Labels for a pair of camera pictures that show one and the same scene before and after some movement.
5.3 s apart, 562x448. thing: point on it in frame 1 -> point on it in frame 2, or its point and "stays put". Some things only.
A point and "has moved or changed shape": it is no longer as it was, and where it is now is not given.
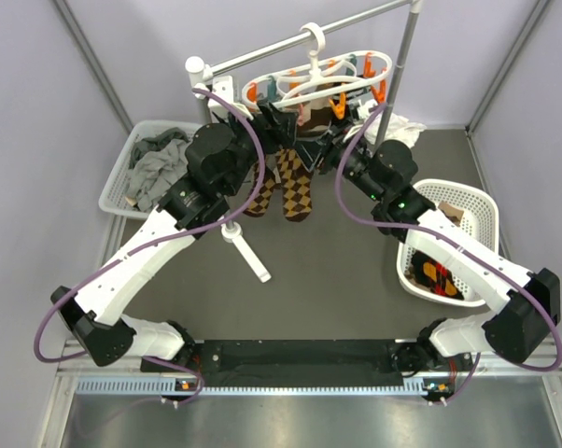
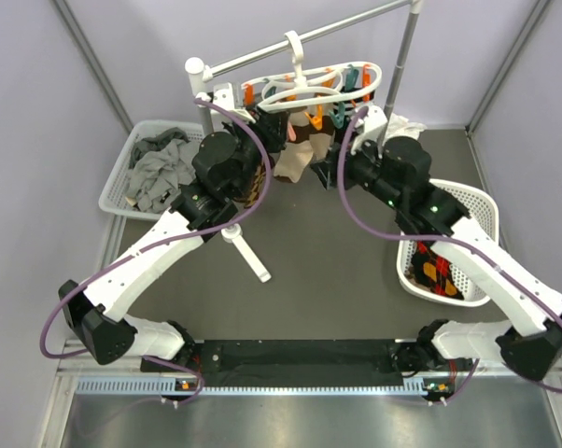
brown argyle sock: [271, 180] has moved or changed shape
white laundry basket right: [470, 209] stays put
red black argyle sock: [435, 275] stays put
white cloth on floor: [398, 128] stays put
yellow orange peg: [339, 108] -> [317, 119]
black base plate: [288, 362] stays put
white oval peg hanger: [316, 78] has moved or changed shape
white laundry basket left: [113, 199] stays put
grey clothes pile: [155, 165] stays put
